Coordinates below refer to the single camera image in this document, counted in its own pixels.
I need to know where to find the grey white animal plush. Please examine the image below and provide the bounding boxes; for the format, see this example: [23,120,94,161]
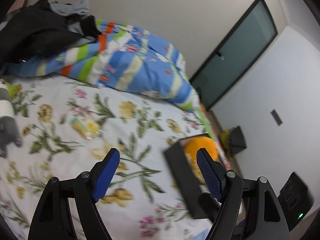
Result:
[0,80,22,158]

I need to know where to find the blue tissue packet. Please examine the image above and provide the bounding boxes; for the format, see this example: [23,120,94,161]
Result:
[70,115,102,139]

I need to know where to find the orange pumpkin plush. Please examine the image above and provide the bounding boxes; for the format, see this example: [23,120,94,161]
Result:
[184,136,219,165]

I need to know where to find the yellow snack package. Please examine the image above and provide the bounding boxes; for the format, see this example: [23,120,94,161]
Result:
[185,153,206,185]

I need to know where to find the black device with green light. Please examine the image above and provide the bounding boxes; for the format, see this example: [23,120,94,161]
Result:
[278,172,314,232]

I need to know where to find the black storage box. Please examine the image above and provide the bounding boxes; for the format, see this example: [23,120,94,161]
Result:
[164,134,219,220]

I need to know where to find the striped cartoon bed sheet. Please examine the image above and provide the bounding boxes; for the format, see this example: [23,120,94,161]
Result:
[195,103,232,170]

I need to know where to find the black yellow dustpan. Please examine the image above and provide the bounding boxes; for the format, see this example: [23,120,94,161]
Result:
[219,126,247,158]

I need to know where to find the white floral blanket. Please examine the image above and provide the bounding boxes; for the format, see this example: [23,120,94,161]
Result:
[1,75,211,239]

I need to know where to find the yellow green plush piece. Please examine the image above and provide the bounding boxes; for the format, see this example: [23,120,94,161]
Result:
[5,82,22,99]

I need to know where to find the blue striped quilt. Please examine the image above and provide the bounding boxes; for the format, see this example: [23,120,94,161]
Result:
[5,21,200,112]

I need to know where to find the black clothing pile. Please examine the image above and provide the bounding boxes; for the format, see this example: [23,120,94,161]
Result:
[1,0,101,65]

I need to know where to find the green glass door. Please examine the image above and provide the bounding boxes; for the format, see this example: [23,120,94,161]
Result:
[190,0,278,110]

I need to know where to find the grey garment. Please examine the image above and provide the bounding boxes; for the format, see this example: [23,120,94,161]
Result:
[49,0,89,35]

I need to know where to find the grey wall switch plate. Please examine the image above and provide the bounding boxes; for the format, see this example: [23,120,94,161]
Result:
[271,109,283,126]

